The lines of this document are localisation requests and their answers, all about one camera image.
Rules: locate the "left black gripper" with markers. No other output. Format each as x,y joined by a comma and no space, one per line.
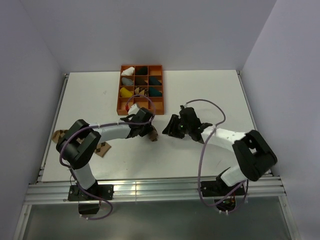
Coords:
148,128

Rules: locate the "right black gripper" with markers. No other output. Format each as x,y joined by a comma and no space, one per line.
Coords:
171,128

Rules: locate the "tan sock with maroon cuff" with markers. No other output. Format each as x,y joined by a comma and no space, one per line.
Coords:
153,135

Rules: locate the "brown argyle sock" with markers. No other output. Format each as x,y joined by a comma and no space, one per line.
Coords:
100,150

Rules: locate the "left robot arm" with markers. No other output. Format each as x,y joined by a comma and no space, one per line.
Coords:
79,143

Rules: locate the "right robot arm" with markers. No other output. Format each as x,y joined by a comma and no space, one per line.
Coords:
254,156

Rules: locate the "argyle rolled sock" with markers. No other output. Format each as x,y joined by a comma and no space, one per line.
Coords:
138,90

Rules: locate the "teal rolled sock lower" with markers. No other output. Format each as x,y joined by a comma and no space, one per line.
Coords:
153,92

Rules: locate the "teal rolled sock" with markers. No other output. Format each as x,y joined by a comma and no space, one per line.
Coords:
154,81
153,92

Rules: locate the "yellow rolled sock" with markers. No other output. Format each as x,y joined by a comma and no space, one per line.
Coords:
125,93

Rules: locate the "orange wooden compartment tray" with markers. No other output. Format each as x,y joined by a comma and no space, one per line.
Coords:
150,103

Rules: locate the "dark brown rolled sock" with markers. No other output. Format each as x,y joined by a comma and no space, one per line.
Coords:
140,81

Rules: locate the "teal rolled sock upper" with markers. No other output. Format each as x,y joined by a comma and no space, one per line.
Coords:
154,81

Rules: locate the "grey rolled sock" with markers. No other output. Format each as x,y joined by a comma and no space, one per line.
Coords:
127,81

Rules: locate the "dark green rolled sock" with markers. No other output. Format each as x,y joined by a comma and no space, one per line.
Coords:
141,70

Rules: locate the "white rolled sock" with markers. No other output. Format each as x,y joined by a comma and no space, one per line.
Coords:
128,72

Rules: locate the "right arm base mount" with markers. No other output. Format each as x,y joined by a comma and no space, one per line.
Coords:
217,188

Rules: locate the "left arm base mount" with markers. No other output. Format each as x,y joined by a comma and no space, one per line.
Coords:
89,204

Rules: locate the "aluminium table frame rail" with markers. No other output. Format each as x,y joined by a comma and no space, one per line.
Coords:
171,189

